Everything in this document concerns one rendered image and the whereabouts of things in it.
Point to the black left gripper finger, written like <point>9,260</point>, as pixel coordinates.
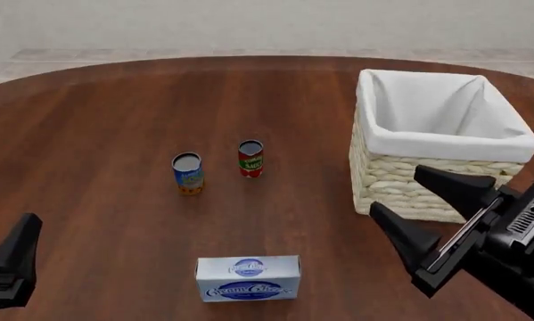
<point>19,247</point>

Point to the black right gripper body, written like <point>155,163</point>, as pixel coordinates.
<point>480,230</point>

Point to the red tomato sauce can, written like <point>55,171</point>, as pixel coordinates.
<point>251,162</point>

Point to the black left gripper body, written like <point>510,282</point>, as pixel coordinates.
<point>3,289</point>

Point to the woven basket with white liner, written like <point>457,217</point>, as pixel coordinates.
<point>400,180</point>

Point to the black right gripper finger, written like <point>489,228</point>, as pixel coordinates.
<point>458,189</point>
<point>405,235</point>

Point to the blue and orange soup can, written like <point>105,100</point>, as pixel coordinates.
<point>188,175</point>

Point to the blue and white cream cheese box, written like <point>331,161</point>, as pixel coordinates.
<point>248,277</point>

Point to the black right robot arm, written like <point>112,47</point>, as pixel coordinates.
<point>529,284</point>

